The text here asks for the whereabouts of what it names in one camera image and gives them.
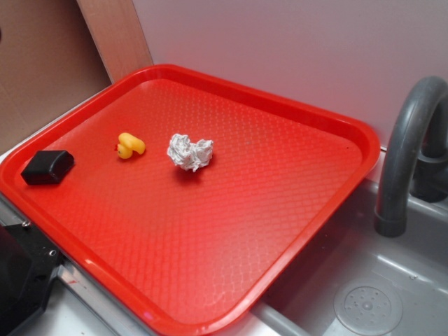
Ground small black box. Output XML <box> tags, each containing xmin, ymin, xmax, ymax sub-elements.
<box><xmin>20</xmin><ymin>150</ymin><xmax>75</xmax><ymax>186</ymax></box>

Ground grey plastic faucet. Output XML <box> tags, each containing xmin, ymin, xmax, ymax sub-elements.
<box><xmin>374</xmin><ymin>76</ymin><xmax>447</xmax><ymax>237</ymax></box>

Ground light wooden board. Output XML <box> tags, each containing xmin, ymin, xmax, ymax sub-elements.
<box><xmin>78</xmin><ymin>0</ymin><xmax>153</xmax><ymax>83</ymax></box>

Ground grey plastic sink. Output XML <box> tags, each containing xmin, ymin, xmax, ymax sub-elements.
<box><xmin>0</xmin><ymin>180</ymin><xmax>448</xmax><ymax>336</ymax></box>

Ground crumpled white paper ball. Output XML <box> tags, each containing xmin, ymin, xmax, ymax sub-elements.
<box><xmin>167</xmin><ymin>134</ymin><xmax>214</xmax><ymax>172</ymax></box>

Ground red plastic tray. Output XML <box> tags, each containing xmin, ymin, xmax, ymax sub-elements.
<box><xmin>1</xmin><ymin>65</ymin><xmax>380</xmax><ymax>335</ymax></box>

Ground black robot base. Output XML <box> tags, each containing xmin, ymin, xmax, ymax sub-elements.
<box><xmin>1</xmin><ymin>224</ymin><xmax>62</xmax><ymax>335</ymax></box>

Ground brown cardboard panel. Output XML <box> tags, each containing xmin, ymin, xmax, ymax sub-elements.
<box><xmin>1</xmin><ymin>1</ymin><xmax>111</xmax><ymax>153</ymax></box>

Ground yellow rubber duck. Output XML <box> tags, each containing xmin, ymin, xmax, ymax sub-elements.
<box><xmin>115</xmin><ymin>132</ymin><xmax>146</xmax><ymax>160</ymax></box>

